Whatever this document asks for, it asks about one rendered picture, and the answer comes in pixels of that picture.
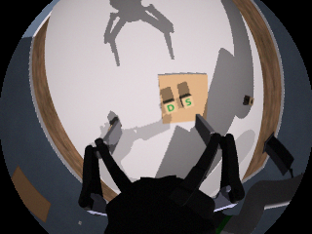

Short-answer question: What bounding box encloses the tan flat mat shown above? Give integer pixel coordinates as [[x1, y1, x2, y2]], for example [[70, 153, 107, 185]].
[[158, 74, 208, 124]]

